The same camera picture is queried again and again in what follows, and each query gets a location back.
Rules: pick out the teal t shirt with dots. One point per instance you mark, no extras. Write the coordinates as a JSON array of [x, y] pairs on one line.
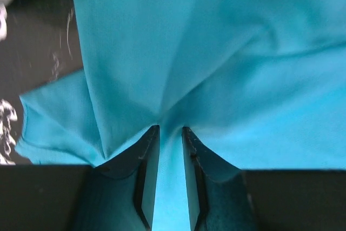
[[261, 82]]

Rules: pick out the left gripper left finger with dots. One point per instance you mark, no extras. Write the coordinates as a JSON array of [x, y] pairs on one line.
[[120, 194]]

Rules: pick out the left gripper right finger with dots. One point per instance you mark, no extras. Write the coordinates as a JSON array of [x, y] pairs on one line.
[[217, 195]]

